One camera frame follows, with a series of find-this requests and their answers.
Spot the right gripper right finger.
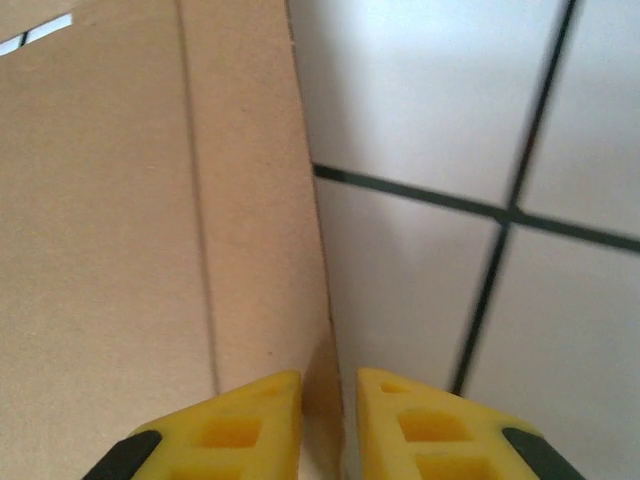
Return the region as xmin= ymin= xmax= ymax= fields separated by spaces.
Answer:
xmin=357 ymin=367 xmax=584 ymax=480

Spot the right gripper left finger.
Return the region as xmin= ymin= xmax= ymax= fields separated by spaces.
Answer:
xmin=87 ymin=368 xmax=304 ymax=480

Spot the brown cardboard box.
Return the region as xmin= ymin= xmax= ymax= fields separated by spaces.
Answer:
xmin=0 ymin=0 xmax=346 ymax=480

